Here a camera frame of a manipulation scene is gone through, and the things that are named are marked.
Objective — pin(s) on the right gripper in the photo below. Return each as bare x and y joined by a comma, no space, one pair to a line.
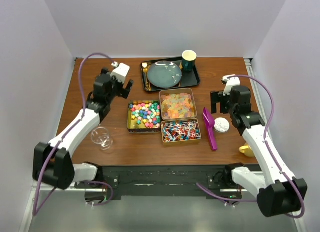
217,96

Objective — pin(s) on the dark green cup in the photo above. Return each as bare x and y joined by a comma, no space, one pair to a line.
188,60

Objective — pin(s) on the aluminium frame rail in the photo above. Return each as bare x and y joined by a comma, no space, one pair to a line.
74,187

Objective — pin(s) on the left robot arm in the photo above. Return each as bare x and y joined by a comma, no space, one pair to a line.
52,161

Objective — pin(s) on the clear glass jar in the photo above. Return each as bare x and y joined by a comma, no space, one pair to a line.
101,137

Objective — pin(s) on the gold spoon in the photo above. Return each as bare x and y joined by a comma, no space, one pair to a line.
145,70

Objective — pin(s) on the gold tin of star candies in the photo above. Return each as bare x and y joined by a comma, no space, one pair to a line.
144,116

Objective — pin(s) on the tin of lollipops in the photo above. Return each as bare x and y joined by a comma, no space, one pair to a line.
184,131

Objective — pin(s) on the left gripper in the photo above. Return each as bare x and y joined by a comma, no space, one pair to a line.
123,92

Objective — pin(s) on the purple plastic scoop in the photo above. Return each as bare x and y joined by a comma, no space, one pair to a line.
209,122

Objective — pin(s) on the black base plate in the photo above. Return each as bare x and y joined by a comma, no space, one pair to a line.
168,180

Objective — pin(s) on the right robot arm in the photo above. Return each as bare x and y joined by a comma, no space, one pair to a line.
279,192

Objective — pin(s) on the yellow mug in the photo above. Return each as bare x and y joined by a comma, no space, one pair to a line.
246,150

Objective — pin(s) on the tin of gummy candies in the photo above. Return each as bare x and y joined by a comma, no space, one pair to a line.
177,104

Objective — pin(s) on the silver jar lid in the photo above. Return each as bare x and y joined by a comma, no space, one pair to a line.
221,125

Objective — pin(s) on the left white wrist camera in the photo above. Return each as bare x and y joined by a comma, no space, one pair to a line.
120,71

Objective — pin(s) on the blue ceramic plate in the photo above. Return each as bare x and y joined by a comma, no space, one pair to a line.
164,74

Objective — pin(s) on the black serving tray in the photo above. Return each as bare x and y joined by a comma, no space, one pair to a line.
190,79

